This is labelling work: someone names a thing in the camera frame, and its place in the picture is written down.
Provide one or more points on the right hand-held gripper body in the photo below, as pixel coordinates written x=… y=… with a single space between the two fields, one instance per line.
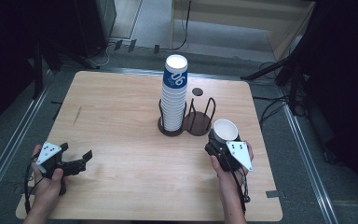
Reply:
x=237 y=154

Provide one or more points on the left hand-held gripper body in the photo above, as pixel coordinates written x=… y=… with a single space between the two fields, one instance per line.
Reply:
x=48 y=153

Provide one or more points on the single white paper cup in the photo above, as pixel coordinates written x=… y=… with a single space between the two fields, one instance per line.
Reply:
x=226 y=130

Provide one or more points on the stack of paper cups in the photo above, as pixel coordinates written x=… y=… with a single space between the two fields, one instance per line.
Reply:
x=174 y=102

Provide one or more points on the person's right hand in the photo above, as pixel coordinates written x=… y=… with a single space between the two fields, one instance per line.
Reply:
x=223 y=175

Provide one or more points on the person's left hand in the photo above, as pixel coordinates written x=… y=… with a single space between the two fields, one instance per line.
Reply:
x=48 y=186

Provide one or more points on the black tape strip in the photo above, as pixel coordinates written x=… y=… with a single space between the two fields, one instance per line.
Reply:
x=274 y=193

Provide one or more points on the black tripod stand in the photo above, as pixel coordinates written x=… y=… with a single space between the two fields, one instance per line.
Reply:
x=279 y=67

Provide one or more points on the dark cabinet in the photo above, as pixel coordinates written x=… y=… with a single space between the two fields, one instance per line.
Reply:
x=96 y=25

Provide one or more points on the metal floor rail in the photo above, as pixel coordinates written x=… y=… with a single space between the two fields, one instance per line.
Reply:
x=310 y=168
x=6 y=155

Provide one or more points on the black metal post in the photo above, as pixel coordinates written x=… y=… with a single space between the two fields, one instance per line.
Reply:
x=38 y=68

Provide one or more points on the pale wooden furniture frame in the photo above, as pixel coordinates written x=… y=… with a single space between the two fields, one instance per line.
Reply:
x=286 y=40

